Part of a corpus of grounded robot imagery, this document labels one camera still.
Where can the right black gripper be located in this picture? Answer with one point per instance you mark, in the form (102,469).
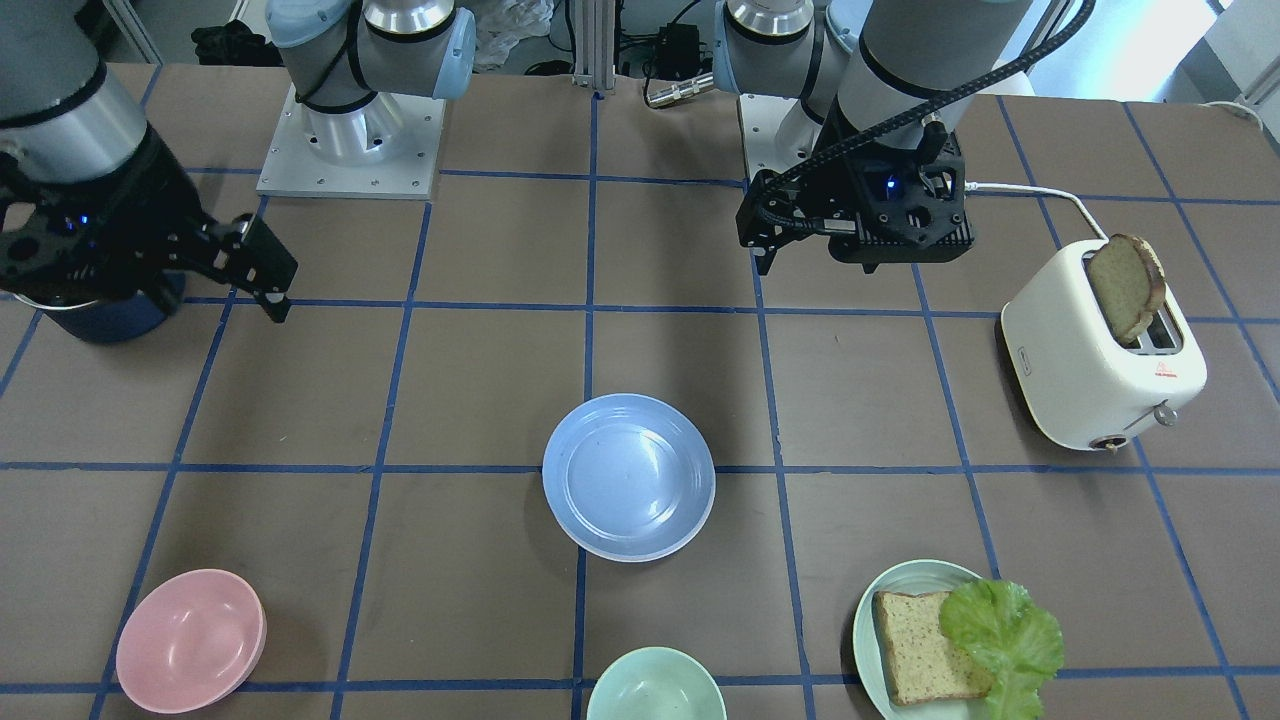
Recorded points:
(133,203)

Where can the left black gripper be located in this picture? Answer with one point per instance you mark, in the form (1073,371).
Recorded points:
(846,178)

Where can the blue plate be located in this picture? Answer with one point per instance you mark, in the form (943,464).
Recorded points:
(614,444)

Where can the pink plate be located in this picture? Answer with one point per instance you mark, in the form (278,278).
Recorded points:
(645,526)

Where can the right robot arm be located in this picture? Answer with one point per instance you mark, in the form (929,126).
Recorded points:
(70,117)

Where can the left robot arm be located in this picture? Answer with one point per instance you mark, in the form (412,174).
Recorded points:
(856,68)

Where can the blue saucepan with lid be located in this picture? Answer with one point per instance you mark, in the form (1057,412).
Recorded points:
(101,322)

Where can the white chair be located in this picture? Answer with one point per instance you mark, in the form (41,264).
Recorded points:
(1018,84)

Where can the toast slice in toaster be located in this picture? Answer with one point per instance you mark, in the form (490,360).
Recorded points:
(1129,284)

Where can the white toaster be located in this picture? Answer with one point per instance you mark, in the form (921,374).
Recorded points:
(1082,389)

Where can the green plate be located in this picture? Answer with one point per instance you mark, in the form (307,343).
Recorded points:
(911,577)

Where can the pink bowl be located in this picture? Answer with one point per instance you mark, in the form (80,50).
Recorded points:
(191,642)

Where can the green lettuce leaf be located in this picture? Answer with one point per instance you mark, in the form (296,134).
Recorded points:
(1002,629)

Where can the bread slice on plate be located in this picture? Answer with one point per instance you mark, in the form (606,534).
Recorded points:
(923,665)

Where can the green bowl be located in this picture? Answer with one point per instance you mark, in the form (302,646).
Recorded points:
(656,683)

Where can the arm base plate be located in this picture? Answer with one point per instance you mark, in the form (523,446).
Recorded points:
(387,150)
(777,132)

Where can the aluminium frame post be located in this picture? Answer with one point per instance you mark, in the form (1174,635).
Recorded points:
(594,44)

